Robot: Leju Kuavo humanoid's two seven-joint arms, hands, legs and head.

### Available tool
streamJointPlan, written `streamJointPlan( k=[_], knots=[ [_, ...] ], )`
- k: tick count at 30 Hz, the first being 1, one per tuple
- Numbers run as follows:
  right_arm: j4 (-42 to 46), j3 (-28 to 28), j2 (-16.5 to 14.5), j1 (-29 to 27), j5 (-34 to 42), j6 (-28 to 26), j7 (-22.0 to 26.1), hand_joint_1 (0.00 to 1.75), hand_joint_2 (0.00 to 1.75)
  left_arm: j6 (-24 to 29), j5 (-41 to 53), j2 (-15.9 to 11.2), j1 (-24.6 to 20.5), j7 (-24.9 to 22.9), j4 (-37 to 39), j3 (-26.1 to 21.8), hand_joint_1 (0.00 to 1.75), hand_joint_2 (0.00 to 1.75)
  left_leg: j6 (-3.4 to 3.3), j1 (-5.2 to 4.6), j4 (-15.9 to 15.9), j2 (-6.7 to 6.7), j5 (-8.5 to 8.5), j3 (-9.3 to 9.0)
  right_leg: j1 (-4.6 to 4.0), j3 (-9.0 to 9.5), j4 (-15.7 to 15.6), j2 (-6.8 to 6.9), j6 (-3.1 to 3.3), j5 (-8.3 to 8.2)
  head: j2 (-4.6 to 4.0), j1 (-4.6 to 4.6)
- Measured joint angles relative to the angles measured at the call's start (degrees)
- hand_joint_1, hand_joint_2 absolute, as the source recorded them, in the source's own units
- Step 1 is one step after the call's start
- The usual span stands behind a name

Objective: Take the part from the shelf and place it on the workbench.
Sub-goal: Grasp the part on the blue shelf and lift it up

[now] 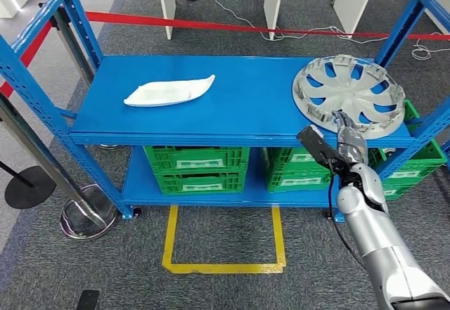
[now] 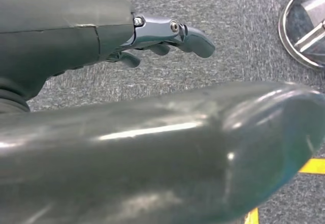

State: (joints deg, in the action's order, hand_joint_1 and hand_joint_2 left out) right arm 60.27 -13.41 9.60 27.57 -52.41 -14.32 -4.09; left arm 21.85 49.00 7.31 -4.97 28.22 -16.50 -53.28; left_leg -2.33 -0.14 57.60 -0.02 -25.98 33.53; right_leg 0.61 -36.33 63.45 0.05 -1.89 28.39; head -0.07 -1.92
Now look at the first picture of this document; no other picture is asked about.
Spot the black stanchion post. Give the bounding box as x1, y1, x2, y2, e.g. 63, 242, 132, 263
0, 160, 57, 210

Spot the black camera cable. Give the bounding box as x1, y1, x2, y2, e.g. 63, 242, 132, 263
328, 172, 370, 274

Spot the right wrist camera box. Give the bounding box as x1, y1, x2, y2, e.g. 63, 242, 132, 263
296, 124, 347, 176

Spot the silver wheel hubcap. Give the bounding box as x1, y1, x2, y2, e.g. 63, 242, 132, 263
291, 54, 406, 140

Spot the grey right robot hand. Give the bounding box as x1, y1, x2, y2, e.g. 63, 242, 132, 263
331, 110, 368, 167

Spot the black robot foot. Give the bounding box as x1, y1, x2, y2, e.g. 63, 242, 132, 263
76, 290, 100, 310

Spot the wide white table leg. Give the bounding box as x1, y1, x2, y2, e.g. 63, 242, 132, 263
333, 0, 381, 38

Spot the white floor cable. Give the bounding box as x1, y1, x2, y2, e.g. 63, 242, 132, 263
202, 0, 387, 46

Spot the blue metal shelf rack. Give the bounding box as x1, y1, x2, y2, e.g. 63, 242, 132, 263
0, 0, 450, 223

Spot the white plastic trim part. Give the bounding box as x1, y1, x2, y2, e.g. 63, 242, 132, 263
123, 74, 216, 108

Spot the red barrier belt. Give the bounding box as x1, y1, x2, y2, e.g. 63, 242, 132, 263
85, 11, 450, 42
0, 19, 54, 99

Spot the chrome stanchion post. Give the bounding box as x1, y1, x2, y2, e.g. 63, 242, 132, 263
39, 2, 124, 151
0, 93, 119, 240

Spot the coiled white cable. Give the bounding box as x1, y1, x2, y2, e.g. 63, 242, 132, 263
411, 32, 450, 61

